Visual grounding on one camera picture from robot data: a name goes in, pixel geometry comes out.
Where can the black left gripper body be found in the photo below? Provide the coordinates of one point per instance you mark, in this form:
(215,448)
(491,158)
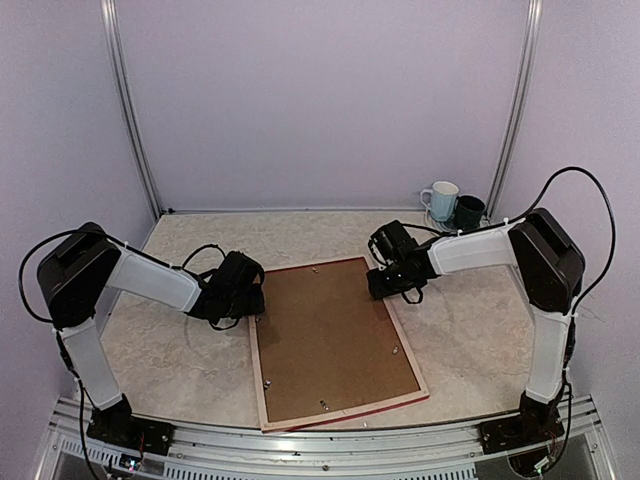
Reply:
(239,307)

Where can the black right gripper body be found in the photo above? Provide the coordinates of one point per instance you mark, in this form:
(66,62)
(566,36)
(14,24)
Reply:
(395,283)

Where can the brown frame backing board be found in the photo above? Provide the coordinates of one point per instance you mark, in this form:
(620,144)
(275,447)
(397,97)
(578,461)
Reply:
(330,340)

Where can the red wooden picture frame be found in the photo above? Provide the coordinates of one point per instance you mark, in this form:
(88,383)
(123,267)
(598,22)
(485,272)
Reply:
(280,415)

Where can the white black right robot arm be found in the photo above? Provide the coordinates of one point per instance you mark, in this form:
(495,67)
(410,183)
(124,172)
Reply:
(550,265)

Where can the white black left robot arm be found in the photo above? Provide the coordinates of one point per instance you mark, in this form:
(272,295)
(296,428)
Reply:
(87,264)

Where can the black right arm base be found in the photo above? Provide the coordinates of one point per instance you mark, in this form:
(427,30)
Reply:
(535,422)

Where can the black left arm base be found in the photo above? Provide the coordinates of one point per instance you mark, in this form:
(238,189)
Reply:
(117,425)

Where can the white plate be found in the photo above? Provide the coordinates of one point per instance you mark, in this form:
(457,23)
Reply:
(448,227)

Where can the light blue mug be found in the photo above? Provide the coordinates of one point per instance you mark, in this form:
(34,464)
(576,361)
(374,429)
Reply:
(440,199)

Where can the dark green mug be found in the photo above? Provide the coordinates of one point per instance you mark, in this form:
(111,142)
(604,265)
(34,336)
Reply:
(468,212)

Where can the aluminium front rail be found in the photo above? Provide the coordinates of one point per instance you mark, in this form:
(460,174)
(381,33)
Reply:
(437,451)

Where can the right aluminium corner post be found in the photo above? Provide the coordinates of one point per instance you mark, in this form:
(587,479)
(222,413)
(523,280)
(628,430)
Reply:
(518,103)

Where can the aluminium corner post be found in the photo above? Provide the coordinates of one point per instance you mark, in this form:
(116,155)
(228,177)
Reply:
(116,56)
(518,103)

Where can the left aluminium corner post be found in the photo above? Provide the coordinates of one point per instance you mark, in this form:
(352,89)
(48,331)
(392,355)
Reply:
(116,56)

